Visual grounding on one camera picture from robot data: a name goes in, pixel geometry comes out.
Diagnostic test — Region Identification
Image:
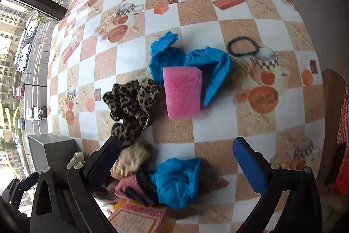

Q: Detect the blue shoe cover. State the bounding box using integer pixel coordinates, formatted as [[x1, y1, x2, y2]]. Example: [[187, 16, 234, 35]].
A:
[[149, 32, 188, 83], [149, 158, 202, 209], [185, 47, 233, 107]]

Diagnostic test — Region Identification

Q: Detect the leopard print scrunchie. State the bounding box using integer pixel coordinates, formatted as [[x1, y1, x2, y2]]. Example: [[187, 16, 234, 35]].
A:
[[102, 78, 164, 149]]

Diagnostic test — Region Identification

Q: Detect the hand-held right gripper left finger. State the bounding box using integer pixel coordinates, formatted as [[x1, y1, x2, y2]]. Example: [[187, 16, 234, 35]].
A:
[[30, 135, 123, 233]]

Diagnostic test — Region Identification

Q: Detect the checkered printed tablecloth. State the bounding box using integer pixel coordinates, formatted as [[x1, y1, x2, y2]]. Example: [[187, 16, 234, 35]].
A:
[[46, 0, 326, 233]]

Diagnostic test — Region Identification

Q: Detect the black hair tie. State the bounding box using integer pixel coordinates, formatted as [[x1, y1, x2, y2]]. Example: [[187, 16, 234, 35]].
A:
[[227, 36, 262, 57]]

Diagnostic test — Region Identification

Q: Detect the red checked cloth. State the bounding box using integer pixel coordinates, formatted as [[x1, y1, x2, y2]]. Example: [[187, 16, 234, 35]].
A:
[[328, 86, 349, 192]]

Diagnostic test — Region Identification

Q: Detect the pink sponge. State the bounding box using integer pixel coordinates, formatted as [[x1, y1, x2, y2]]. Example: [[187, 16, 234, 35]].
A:
[[163, 66, 204, 120]]

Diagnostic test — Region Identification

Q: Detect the pink knitted sock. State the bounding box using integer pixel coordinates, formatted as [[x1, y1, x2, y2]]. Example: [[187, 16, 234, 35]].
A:
[[114, 171, 160, 207]]

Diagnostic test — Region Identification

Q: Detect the red patterned packet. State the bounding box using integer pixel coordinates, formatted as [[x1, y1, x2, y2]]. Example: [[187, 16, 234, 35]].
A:
[[108, 200, 169, 233]]

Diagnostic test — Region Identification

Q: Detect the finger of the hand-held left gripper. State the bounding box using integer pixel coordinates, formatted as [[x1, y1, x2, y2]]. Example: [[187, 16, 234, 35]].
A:
[[0, 171, 40, 216]]

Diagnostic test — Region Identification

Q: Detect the wooden chair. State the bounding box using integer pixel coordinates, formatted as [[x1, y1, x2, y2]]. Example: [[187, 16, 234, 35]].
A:
[[313, 68, 349, 233]]

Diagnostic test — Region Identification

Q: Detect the beige knitted cloth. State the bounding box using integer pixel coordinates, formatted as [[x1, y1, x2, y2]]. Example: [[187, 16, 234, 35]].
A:
[[110, 142, 152, 179]]

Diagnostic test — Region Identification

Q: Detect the grey cardboard box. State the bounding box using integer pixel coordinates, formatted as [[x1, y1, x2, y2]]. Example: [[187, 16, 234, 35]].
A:
[[27, 134, 85, 176]]

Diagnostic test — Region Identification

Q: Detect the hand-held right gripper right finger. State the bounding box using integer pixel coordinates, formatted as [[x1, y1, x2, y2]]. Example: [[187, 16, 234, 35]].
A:
[[232, 136, 328, 233]]

